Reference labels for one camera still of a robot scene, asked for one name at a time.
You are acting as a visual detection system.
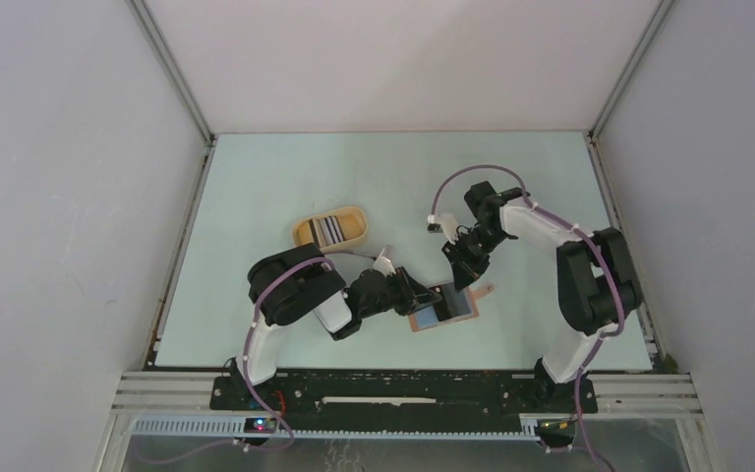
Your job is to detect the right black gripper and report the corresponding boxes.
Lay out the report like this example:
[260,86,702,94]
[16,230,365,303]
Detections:
[441,225,509,293]

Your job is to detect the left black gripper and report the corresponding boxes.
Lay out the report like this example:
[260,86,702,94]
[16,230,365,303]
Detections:
[360,266,441,320]

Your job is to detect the brown leather card holder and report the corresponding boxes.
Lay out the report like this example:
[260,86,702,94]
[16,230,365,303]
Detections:
[409,281,495,332]

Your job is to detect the yellow oval card tray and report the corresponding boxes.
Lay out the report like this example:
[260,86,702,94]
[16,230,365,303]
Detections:
[291,206,369,253]

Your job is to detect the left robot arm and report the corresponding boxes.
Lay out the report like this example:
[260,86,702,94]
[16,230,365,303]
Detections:
[233,243,443,410]

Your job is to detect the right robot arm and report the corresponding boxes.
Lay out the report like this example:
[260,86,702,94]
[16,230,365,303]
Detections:
[427,181,643,411]

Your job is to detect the cards in tray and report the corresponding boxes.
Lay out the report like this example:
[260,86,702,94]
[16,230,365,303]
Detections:
[309,215,346,247]

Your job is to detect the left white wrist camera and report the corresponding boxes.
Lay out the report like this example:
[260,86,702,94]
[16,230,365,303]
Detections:
[373,245,396,276]

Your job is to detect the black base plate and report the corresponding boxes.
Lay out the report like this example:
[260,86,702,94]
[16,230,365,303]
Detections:
[209,369,598,434]

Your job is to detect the grey cable duct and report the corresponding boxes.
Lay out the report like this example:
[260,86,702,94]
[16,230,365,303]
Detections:
[132,415,541,442]

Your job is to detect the aluminium frame rail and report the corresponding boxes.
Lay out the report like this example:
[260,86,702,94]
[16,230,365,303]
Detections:
[112,372,703,420]

